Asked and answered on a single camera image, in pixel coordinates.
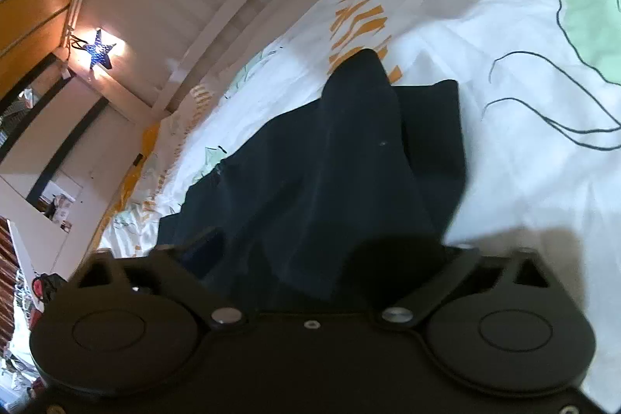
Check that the white leaf-print bed sheet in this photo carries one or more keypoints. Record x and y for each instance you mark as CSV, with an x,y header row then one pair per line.
x,y
514,181

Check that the white wardrobe with black trim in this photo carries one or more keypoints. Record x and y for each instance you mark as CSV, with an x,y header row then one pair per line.
x,y
102,142

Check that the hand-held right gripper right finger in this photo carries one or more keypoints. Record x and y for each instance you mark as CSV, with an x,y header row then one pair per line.
x,y
436,292

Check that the dark navy hoodie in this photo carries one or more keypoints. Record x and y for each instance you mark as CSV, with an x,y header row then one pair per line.
x,y
330,181

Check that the red and black object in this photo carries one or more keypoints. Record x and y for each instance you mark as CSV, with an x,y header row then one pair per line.
x,y
43,290

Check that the small white containers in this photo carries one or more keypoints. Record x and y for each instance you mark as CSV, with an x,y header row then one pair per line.
x,y
60,208

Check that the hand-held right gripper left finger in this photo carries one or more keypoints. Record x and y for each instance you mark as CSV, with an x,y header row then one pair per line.
x,y
194,251

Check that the blue star light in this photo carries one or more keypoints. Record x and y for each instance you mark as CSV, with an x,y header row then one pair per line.
x,y
99,51

